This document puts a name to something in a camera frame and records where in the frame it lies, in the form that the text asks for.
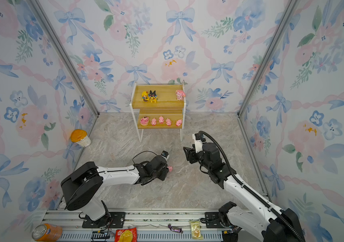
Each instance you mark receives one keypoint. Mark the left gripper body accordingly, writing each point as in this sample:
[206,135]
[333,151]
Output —
[162,175]

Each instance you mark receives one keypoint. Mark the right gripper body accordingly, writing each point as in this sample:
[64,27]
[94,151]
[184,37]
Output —
[200,158]

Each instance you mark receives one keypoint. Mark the pink bear toy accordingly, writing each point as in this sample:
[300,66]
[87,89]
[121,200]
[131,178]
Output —
[144,121]

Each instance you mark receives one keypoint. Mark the black yellow duck toy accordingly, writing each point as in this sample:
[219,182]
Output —
[153,97]

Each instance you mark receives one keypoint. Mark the yellow bear toy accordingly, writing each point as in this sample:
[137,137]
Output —
[145,96]

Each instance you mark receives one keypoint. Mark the pink toy with blue bow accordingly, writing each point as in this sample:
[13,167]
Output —
[180,94]

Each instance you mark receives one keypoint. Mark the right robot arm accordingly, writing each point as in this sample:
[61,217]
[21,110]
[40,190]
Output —
[264,220]

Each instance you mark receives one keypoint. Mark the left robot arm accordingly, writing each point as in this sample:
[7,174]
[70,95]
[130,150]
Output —
[80,188]

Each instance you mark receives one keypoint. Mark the wooden two-tier shelf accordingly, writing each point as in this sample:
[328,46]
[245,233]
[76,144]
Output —
[167,106]

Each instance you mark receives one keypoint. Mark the purple wrapped candy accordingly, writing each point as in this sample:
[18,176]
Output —
[175,229]

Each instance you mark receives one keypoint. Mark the green snack packet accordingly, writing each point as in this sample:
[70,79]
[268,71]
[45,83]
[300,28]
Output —
[196,230]

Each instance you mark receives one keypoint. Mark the red snack packet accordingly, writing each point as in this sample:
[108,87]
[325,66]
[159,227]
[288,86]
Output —
[126,235]

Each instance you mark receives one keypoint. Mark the orange soda can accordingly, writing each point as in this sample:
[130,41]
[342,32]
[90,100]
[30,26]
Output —
[47,233]

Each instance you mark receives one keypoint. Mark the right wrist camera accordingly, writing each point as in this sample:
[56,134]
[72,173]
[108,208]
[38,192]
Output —
[199,140]

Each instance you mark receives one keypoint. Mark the aluminium rail base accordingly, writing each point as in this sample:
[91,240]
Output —
[151,224]

